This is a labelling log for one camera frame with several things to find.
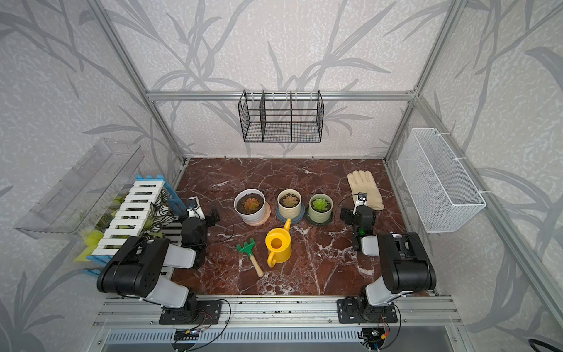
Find yellow plastic watering can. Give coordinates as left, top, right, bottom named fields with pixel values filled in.
left=265, top=219, right=292, bottom=268

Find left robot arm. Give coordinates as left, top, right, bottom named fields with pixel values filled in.
left=97, top=208, right=220, bottom=314

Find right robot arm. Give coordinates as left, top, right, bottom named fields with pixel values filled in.
left=340, top=205, right=437, bottom=311

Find white pot orange succulent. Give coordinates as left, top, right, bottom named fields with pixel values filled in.
left=234, top=189, right=265, bottom=216

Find green pot green succulent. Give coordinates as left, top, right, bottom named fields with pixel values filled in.
left=308, top=194, right=334, bottom=222

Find cream pot pink succulent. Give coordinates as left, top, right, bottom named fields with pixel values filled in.
left=277, top=189, right=301, bottom=219

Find cream gardening glove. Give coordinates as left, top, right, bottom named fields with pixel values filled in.
left=347, top=171, right=384, bottom=211

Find artificial leafy plants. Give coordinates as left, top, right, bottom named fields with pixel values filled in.
left=75, top=188, right=175, bottom=263

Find pink saucer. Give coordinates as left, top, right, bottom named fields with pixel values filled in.
left=240, top=202, right=271, bottom=227

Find dark green saucer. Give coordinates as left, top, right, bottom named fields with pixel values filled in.
left=305, top=214, right=334, bottom=227

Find white and blue picket crate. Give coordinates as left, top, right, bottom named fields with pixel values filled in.
left=76, top=175, right=188, bottom=276

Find blue-grey saucer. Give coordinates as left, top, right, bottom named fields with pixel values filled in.
left=276, top=205, right=306, bottom=225

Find white mesh basket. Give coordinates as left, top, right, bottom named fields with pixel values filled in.
left=397, top=128, right=487, bottom=233

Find clear acrylic shelf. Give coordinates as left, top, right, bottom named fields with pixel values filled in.
left=15, top=138, right=144, bottom=241

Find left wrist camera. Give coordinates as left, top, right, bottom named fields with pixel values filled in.
left=185, top=197, right=205, bottom=220

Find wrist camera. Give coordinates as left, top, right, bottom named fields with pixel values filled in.
left=185, top=197, right=205, bottom=220
left=355, top=192, right=367, bottom=208

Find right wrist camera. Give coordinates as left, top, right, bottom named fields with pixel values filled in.
left=355, top=192, right=367, bottom=208

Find green toy rake wooden handle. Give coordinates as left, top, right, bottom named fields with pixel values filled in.
left=237, top=238, right=264, bottom=278

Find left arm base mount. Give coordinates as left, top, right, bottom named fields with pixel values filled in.
left=158, top=301, right=222, bottom=326

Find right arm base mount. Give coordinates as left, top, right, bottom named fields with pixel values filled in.
left=337, top=298, right=399, bottom=324

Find black wire basket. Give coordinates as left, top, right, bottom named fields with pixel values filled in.
left=238, top=91, right=325, bottom=143

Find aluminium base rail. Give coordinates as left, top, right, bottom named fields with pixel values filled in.
left=92, top=295, right=463, bottom=329

